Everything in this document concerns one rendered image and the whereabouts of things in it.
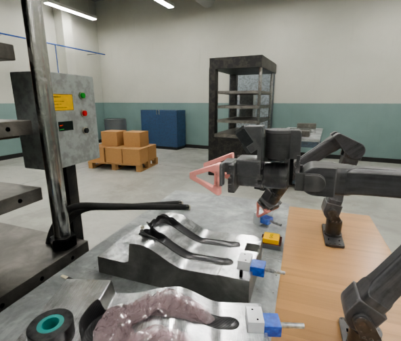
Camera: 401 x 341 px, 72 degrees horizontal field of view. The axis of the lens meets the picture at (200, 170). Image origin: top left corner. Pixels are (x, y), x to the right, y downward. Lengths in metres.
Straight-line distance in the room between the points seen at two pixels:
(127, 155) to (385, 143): 5.63
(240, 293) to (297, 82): 6.73
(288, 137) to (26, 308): 0.82
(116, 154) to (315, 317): 5.18
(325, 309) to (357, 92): 6.61
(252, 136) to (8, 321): 0.78
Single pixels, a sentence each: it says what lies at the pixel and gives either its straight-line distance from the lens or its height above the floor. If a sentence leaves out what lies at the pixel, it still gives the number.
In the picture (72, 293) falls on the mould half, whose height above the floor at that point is 0.91.
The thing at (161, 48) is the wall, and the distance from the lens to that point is 8.70.
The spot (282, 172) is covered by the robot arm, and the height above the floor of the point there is 1.21.
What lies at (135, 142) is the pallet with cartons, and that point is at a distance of 5.74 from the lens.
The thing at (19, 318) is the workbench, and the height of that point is 0.80.
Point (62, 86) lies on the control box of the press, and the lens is 1.35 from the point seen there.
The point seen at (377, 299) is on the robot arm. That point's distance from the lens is 0.71.
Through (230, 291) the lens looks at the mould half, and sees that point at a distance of 0.84.
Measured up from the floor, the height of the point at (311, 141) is 0.76.
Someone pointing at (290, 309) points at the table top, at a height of 0.80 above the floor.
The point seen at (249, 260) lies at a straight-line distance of 0.84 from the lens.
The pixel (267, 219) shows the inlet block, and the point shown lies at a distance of 1.29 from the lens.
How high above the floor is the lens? 1.36
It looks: 14 degrees down
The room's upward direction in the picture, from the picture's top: straight up
